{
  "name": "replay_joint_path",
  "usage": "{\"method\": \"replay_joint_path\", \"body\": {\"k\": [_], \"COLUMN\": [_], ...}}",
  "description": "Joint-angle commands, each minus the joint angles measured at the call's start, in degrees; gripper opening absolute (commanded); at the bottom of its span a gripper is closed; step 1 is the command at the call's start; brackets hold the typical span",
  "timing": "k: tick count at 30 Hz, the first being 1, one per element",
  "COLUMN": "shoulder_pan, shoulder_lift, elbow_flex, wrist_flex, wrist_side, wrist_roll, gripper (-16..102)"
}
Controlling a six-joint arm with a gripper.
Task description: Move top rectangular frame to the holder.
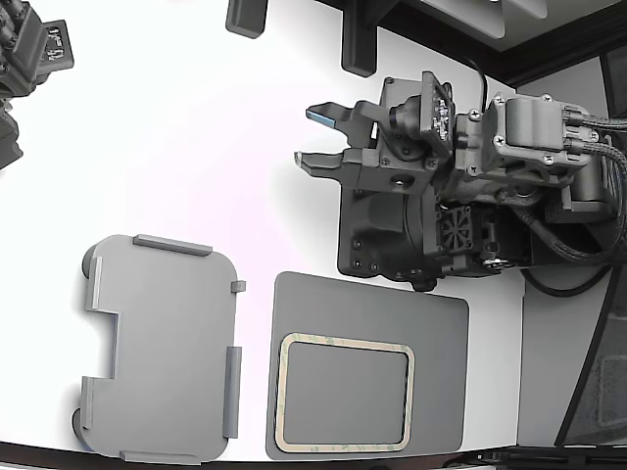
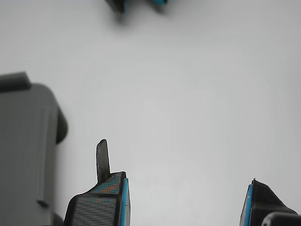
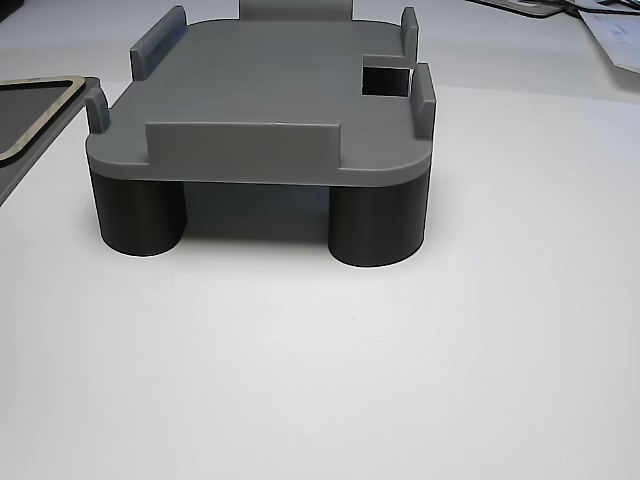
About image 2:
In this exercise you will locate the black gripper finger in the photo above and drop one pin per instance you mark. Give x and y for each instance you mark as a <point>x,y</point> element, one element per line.
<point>261,200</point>
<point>94,207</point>

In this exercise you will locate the empty grey frame holder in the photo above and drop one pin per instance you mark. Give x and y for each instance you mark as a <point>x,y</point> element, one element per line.
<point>23,141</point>

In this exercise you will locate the black mount block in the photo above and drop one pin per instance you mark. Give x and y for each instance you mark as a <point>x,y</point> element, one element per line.
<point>116,5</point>

